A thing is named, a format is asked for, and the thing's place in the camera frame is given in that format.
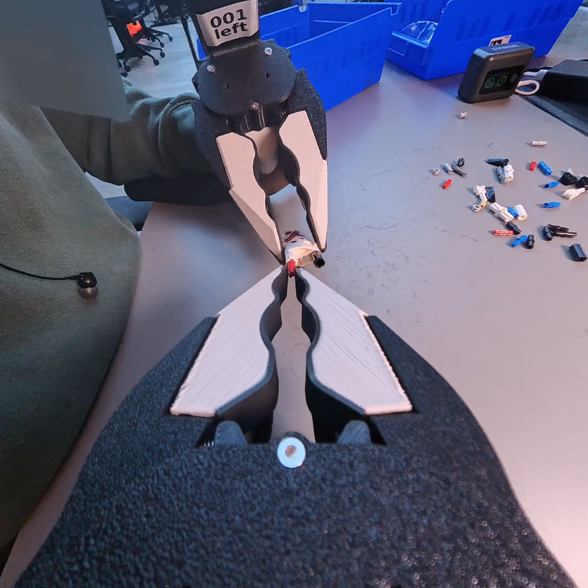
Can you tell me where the thin black cable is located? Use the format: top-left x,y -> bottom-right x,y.
0,262 -> 81,282

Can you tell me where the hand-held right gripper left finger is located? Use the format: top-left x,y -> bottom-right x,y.
170,266 -> 288,418

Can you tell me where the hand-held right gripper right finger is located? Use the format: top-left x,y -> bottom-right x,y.
295,266 -> 413,416

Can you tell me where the person's left hand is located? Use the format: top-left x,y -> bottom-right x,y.
259,168 -> 296,197

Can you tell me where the black mesh office chair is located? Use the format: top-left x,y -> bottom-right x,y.
106,195 -> 152,232

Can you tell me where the black device with green display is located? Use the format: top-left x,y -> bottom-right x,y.
458,42 -> 536,104

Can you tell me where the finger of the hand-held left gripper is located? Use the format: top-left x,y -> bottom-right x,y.
277,110 -> 329,254
216,132 -> 284,265

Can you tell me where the white spotted toy panel assembly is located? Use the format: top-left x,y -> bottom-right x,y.
282,230 -> 327,272

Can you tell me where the office chair with orange cloth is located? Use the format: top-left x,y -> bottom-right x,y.
108,0 -> 173,76

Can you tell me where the person's left forearm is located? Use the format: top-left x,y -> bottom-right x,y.
41,78 -> 205,184

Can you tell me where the blue plastic bin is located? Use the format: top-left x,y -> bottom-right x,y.
386,0 -> 584,81
198,0 -> 400,111

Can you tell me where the black power adapter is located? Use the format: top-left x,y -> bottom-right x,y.
535,59 -> 588,95

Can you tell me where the white looped cord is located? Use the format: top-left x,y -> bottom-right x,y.
514,69 -> 549,96

